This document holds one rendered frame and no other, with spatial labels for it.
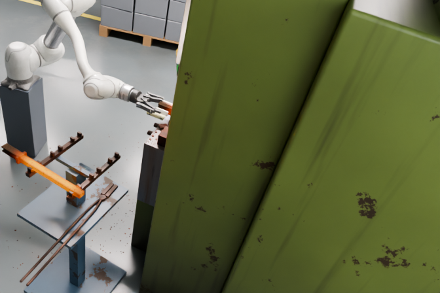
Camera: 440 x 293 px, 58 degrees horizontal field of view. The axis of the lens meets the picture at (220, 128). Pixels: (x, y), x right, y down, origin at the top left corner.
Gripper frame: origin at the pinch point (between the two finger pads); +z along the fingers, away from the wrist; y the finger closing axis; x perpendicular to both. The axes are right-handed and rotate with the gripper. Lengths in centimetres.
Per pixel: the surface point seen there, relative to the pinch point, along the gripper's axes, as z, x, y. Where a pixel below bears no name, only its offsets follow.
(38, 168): -25, 2, 69
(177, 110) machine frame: 22, 40, 48
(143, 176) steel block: 1.3, -32.6, 22.0
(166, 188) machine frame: 24, -3, 48
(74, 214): -12, -25, 64
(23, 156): -34, 2, 67
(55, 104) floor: -127, -100, -72
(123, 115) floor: -72, -100, -92
